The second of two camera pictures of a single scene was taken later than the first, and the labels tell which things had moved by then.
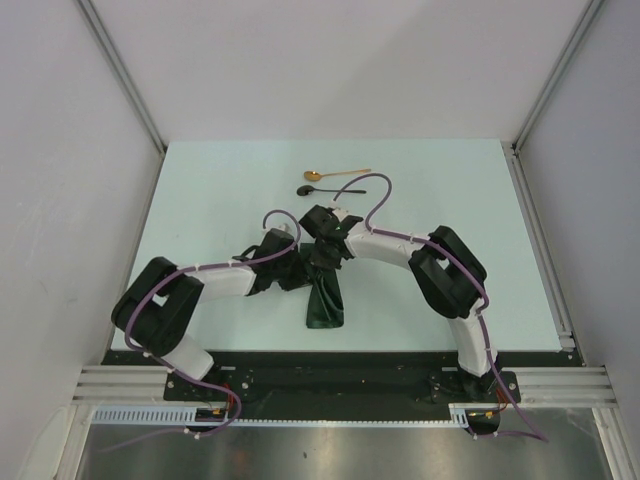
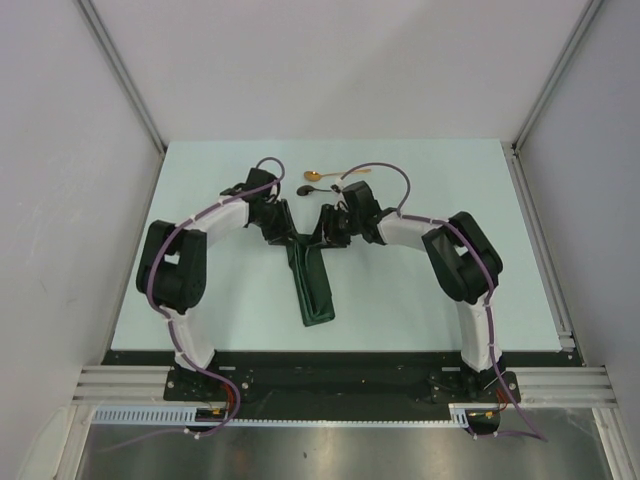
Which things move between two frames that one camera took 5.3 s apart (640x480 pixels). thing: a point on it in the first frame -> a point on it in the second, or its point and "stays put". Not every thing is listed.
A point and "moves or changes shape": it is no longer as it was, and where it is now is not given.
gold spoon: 315,175 stays put
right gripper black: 317,260 -> 326,233
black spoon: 308,190 stays put
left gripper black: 301,276 -> 285,228
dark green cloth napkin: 325,302 moves or changes shape
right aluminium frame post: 589,15 stays put
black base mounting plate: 345,385 stays put
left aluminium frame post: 108,44 stays put
